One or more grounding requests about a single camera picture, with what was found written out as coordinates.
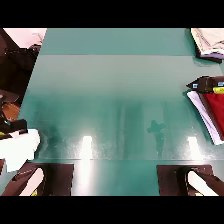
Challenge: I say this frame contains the white garment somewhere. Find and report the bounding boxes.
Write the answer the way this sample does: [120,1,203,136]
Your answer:
[186,90,224,146]

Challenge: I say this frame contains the black garment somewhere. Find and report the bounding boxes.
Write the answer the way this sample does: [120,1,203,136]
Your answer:
[195,49,224,64]

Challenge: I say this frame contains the beige garment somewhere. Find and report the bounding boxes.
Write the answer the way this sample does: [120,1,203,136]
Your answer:
[190,28,224,56]

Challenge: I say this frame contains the red garment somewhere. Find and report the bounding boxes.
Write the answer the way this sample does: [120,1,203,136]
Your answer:
[203,92,224,141]

